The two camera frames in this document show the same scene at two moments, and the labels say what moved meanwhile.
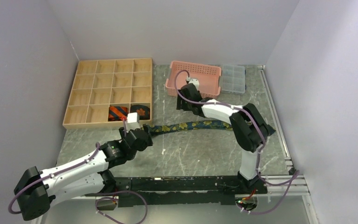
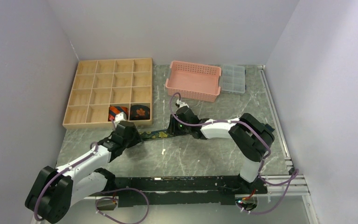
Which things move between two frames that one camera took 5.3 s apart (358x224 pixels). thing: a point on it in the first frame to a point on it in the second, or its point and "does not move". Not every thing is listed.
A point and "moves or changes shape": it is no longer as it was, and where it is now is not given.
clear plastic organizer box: (233, 79) does not move
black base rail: (193, 190) does not move
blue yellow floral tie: (194, 125) moves or changes shape
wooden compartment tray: (100, 84) does not move
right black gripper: (180, 103) to (172, 129)
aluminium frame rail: (291, 184) does not move
